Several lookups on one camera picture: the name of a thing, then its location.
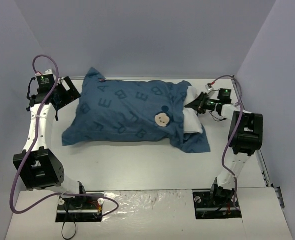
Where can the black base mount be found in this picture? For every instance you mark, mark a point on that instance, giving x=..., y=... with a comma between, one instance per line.
x=87, y=209
x=205, y=208

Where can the right aluminium table rail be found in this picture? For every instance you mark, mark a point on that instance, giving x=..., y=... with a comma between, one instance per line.
x=259, y=155

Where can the blue cartoon letter pillowcase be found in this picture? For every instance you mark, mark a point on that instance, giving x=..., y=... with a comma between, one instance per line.
x=133, y=111

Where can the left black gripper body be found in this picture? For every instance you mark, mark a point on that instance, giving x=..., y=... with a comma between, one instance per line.
x=69, y=88

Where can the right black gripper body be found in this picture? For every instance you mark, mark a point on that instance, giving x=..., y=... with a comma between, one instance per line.
x=201, y=104

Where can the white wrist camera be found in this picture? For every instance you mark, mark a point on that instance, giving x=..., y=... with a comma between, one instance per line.
x=209, y=87
x=47, y=72

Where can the white pillow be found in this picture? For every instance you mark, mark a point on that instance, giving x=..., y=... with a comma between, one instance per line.
x=191, y=123

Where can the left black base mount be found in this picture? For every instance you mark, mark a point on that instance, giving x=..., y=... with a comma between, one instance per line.
x=87, y=209

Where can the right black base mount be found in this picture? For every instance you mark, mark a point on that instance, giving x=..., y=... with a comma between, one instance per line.
x=205, y=208

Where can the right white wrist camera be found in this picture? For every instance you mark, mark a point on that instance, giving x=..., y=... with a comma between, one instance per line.
x=209, y=87

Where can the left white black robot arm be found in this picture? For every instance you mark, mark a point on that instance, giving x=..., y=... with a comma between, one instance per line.
x=38, y=166

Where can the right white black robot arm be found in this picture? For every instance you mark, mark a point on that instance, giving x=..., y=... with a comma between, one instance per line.
x=244, y=139

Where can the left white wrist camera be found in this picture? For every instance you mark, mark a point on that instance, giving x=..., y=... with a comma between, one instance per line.
x=47, y=72

